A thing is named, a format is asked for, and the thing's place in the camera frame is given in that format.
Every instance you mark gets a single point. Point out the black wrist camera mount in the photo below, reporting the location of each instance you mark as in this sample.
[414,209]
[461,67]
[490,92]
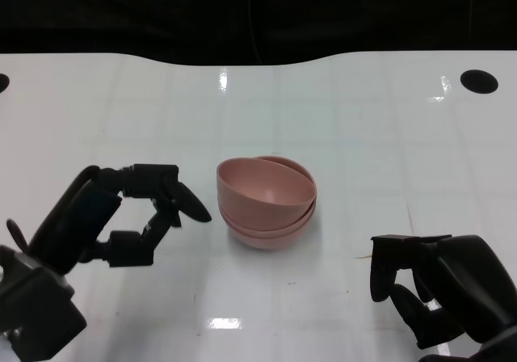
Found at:
[484,352]
[36,305]

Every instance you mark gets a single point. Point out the black backdrop cloth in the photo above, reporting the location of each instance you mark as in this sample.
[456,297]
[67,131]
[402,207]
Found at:
[121,14]

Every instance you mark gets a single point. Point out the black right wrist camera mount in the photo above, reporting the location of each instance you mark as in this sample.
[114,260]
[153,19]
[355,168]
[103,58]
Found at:
[484,352]

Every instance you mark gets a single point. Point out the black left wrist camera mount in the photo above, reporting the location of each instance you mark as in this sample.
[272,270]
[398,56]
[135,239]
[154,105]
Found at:
[36,305]

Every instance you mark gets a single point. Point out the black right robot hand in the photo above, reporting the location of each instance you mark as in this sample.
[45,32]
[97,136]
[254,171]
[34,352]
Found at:
[472,277]

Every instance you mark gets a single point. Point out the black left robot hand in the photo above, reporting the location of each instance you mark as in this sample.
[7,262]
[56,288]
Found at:
[76,216]

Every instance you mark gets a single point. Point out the pink plastic bowl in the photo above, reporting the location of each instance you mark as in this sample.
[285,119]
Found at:
[258,184]
[266,241]
[262,221]

